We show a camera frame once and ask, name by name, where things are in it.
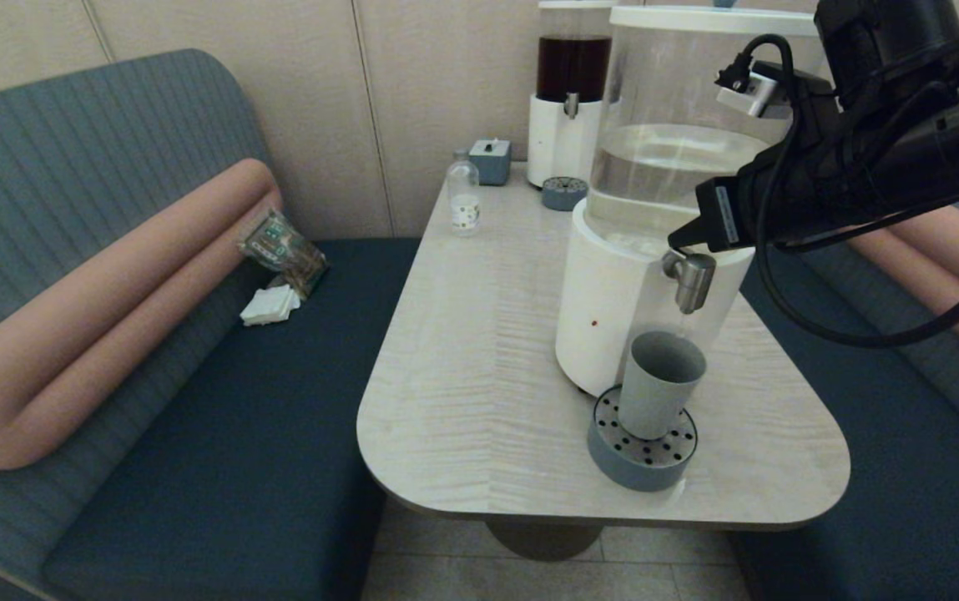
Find clear tank water dispenser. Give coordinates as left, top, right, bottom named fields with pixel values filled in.
left=556, top=29, right=818, bottom=397

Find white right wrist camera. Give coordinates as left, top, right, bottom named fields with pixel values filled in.
left=715, top=71, right=782, bottom=118

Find white folded napkins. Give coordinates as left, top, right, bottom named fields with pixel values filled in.
left=240, top=285, right=302, bottom=327

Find blue-grey tissue box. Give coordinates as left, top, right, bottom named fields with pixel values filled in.
left=469, top=138, right=512, bottom=186

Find pink bolster cushion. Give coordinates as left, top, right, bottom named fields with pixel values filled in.
left=0, top=159, right=283, bottom=471
left=850, top=205, right=959, bottom=376

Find grey-blue plastic cup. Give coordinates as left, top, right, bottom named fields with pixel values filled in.
left=619, top=331, right=708, bottom=442

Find green snack bag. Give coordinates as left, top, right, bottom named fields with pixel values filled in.
left=237, top=207, right=331, bottom=300

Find small clear bottle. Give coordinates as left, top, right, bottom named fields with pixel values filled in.
left=447, top=149, right=481, bottom=236

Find large blue round drip tray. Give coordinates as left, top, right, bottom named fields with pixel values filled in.
left=588, top=384, right=699, bottom=492

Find blue-grey booth sofa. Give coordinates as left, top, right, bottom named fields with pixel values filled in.
left=729, top=188, right=959, bottom=601
left=0, top=48, right=421, bottom=601

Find dark drink dispenser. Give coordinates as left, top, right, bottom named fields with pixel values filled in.
left=527, top=7, right=613, bottom=188

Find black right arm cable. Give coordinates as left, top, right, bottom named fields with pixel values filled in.
left=717, top=33, right=959, bottom=348

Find water dispenser white lid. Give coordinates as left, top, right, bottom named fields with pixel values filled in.
left=610, top=0, right=822, bottom=37

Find small blue round drip tray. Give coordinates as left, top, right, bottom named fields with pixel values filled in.
left=541, top=175, right=588, bottom=211

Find dark round table pedestal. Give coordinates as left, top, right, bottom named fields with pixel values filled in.
left=483, top=518, right=605, bottom=562

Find silver water dispenser tap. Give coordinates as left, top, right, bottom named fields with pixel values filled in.
left=663, top=250, right=718, bottom=315

